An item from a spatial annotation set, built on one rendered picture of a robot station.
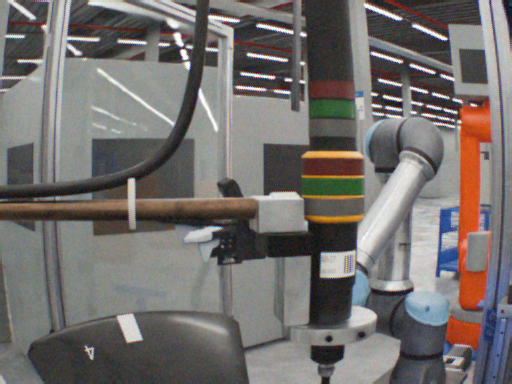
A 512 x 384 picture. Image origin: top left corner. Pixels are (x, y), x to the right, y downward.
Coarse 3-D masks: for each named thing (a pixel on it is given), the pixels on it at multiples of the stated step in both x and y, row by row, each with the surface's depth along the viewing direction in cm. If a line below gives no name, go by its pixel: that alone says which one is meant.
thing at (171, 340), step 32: (96, 320) 48; (160, 320) 51; (192, 320) 52; (224, 320) 53; (32, 352) 43; (64, 352) 44; (128, 352) 46; (160, 352) 47; (192, 352) 48; (224, 352) 50
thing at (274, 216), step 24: (264, 216) 35; (288, 216) 35; (264, 240) 36; (288, 240) 35; (312, 240) 35; (288, 264) 35; (288, 288) 35; (288, 312) 36; (360, 312) 38; (288, 336) 36; (312, 336) 35; (336, 336) 34; (360, 336) 35
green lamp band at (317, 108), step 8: (312, 104) 36; (320, 104) 36; (328, 104) 35; (336, 104) 35; (344, 104) 36; (352, 104) 36; (312, 112) 36; (320, 112) 36; (328, 112) 35; (336, 112) 35; (344, 112) 36; (352, 112) 36
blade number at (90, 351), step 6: (84, 342) 46; (90, 342) 46; (96, 342) 46; (78, 348) 45; (84, 348) 45; (90, 348) 46; (96, 348) 46; (84, 354) 45; (90, 354) 45; (96, 354) 45; (102, 354) 46; (84, 360) 45; (90, 360) 45; (96, 360) 45; (102, 360) 45
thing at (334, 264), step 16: (320, 224) 36; (336, 224) 36; (352, 224) 36; (320, 240) 36; (336, 240) 36; (352, 240) 36; (320, 256) 36; (336, 256) 36; (352, 256) 36; (320, 272) 36; (336, 272) 36; (352, 272) 36; (320, 288) 36; (336, 288) 36; (352, 288) 37; (320, 304) 36; (336, 304) 36; (320, 320) 36; (336, 320) 36; (320, 352) 37; (336, 352) 37
